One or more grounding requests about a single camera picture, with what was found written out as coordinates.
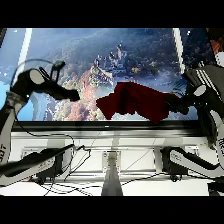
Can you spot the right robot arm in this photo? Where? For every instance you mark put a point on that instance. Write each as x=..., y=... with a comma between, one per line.
x=186, y=160

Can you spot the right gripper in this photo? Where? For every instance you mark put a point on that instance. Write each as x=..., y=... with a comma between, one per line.
x=179, y=104

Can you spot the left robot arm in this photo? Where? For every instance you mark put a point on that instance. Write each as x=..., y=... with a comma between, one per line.
x=22, y=84

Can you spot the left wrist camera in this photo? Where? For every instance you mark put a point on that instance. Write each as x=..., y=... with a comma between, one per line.
x=57, y=71

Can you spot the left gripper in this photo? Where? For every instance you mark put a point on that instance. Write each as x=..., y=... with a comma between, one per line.
x=66, y=94

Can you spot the red garment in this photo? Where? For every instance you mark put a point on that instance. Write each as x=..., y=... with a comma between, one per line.
x=136, y=100

